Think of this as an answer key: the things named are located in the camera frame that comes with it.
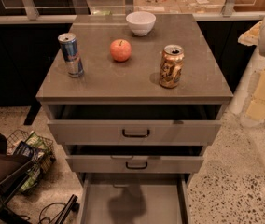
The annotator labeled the grey bottom drawer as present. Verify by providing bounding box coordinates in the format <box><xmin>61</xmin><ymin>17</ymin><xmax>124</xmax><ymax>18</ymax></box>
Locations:
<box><xmin>77</xmin><ymin>174</ymin><xmax>191</xmax><ymax>224</ymax></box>

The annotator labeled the grey drawer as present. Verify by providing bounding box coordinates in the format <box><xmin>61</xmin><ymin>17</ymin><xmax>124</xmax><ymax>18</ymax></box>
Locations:
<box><xmin>66</xmin><ymin>146</ymin><xmax>203</xmax><ymax>174</ymax></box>
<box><xmin>77</xmin><ymin>174</ymin><xmax>191</xmax><ymax>224</ymax></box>
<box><xmin>49</xmin><ymin>105</ymin><xmax>220</xmax><ymax>146</ymax></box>

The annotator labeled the grey drawer cabinet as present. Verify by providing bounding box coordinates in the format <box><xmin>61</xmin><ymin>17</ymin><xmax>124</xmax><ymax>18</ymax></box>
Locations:
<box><xmin>35</xmin><ymin>13</ymin><xmax>234</xmax><ymax>185</ymax></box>

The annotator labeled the grey top drawer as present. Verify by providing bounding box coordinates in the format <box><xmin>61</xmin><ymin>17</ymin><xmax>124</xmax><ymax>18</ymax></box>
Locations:
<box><xmin>49</xmin><ymin>105</ymin><xmax>220</xmax><ymax>146</ymax></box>

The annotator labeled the grey middle drawer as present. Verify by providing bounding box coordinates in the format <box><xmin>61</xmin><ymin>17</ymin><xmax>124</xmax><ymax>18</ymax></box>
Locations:
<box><xmin>66</xmin><ymin>146</ymin><xmax>203</xmax><ymax>174</ymax></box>

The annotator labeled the red apple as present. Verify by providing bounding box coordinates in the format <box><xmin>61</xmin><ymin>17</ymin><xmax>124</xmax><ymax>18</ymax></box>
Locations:
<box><xmin>110</xmin><ymin>39</ymin><xmax>132</xmax><ymax>62</ymax></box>

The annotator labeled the gold soda can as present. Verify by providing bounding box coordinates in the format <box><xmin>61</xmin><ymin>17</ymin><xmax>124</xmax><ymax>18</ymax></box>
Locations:
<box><xmin>160</xmin><ymin>44</ymin><xmax>184</xmax><ymax>89</ymax></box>

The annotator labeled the white ceramic bowl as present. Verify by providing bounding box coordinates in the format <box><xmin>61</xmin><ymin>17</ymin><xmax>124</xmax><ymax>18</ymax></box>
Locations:
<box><xmin>126</xmin><ymin>11</ymin><xmax>156</xmax><ymax>36</ymax></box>

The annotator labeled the blue silver energy drink can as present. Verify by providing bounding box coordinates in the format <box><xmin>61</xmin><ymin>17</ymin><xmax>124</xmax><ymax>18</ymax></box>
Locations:
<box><xmin>58</xmin><ymin>33</ymin><xmax>84</xmax><ymax>77</ymax></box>

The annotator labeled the green snack bag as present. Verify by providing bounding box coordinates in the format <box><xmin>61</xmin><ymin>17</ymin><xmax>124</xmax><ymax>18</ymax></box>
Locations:
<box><xmin>20</xmin><ymin>132</ymin><xmax>55</xmax><ymax>194</ymax></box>

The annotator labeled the cardboard box left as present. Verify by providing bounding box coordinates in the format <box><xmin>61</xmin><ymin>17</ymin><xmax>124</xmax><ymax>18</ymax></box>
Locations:
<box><xmin>133</xmin><ymin>0</ymin><xmax>181</xmax><ymax>14</ymax></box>

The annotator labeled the black bar tool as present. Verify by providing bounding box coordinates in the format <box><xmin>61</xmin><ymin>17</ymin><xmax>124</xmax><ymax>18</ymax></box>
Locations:
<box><xmin>55</xmin><ymin>194</ymin><xmax>79</xmax><ymax>224</ymax></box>

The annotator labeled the dark blue snack bag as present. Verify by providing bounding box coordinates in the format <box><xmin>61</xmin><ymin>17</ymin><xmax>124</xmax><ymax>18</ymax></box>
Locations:
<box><xmin>13</xmin><ymin>141</ymin><xmax>39</xmax><ymax>161</ymax></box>

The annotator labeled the black wire basket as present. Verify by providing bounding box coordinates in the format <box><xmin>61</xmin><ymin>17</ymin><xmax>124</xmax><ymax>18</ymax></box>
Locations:
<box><xmin>7</xmin><ymin>130</ymin><xmax>56</xmax><ymax>195</ymax></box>

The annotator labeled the black cable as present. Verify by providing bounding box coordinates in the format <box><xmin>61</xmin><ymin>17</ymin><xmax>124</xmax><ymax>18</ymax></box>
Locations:
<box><xmin>37</xmin><ymin>202</ymin><xmax>67</xmax><ymax>224</ymax></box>

